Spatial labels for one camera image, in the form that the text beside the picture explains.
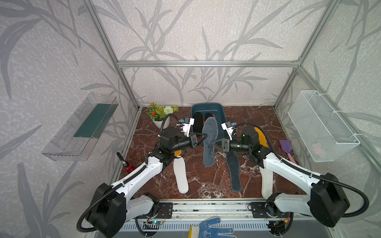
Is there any white insole left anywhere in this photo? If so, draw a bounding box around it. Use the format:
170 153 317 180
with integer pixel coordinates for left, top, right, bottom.
173 156 189 194

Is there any white wire mesh basket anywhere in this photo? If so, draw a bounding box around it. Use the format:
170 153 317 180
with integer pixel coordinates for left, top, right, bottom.
288 90 360 163

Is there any potted artificial plant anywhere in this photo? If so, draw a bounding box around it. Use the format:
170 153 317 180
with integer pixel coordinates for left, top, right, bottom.
147 103 178 129

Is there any blue white work glove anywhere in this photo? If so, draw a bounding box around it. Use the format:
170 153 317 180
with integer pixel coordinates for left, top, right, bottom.
188 217 236 238

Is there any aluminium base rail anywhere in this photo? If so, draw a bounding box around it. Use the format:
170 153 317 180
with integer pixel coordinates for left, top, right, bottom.
86 198 337 222

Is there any white insole right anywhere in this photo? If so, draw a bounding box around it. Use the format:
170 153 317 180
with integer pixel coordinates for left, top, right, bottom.
260 167 273 199

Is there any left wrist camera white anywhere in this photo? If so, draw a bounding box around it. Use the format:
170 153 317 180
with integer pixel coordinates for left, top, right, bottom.
178 118 194 137

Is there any clear acrylic wall shelf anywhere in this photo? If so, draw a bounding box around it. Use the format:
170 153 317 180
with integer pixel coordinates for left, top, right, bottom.
42 93 119 162

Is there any teal plastic storage box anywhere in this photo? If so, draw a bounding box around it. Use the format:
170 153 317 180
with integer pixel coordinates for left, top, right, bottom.
191 103 228 139

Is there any yellow fuzzy insole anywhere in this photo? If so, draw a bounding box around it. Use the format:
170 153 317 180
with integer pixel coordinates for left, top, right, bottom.
174 150 182 156
255 127 269 148

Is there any yellow fuzzy insole left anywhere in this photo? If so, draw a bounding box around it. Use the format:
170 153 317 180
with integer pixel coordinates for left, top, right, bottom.
174 150 182 156

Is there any white insole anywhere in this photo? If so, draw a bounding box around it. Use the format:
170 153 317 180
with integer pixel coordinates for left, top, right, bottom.
260 167 273 199
173 156 189 194

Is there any green circuit board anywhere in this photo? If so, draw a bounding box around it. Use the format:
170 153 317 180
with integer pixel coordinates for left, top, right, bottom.
144 220 165 229

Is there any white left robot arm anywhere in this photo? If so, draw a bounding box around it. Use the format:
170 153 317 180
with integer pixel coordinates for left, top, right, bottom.
76 118 208 238

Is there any yellow fuzzy insole right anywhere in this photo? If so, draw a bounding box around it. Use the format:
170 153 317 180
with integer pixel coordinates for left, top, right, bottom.
255 127 269 148

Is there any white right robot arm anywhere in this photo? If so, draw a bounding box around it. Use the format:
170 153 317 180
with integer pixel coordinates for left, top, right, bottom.
211 122 370 227

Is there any black insole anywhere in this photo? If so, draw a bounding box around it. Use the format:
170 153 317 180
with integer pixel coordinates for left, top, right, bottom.
193 112 204 133
204 113 215 120

